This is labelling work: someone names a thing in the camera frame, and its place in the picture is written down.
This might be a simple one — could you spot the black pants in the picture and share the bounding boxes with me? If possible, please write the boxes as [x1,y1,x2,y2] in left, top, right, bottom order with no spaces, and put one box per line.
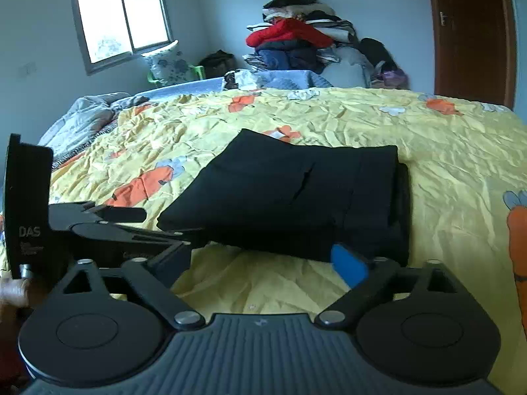
[157,129,411,266]

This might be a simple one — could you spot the brown wooden door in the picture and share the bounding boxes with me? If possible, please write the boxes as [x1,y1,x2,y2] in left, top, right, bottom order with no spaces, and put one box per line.
[430,0,516,108]

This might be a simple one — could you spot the window with grey frame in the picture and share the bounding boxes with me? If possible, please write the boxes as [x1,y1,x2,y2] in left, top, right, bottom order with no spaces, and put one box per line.
[71,0,172,74]

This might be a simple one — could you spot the black bag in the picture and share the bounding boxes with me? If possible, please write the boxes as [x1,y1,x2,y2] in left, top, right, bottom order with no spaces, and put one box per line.
[199,50,237,79]

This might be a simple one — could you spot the light blue blanket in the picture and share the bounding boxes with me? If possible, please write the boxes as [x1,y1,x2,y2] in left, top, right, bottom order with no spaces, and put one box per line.
[138,69,332,102]

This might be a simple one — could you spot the pile of clothes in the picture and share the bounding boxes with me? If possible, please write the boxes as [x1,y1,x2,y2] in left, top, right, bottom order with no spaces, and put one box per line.
[243,0,409,89]

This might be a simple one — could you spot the floral white pillow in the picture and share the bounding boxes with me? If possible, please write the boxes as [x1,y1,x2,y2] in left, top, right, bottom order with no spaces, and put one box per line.
[142,40,195,87]

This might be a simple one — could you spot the yellow carrot print bedspread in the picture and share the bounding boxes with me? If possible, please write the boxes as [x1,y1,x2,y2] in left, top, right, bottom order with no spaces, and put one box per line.
[0,86,527,395]

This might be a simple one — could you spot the grey quilt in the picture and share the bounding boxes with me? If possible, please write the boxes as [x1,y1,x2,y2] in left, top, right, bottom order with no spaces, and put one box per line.
[38,92,149,170]

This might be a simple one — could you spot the green plastic chair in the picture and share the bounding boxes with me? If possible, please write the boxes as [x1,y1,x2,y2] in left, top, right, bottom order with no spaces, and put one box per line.
[147,65,206,88]

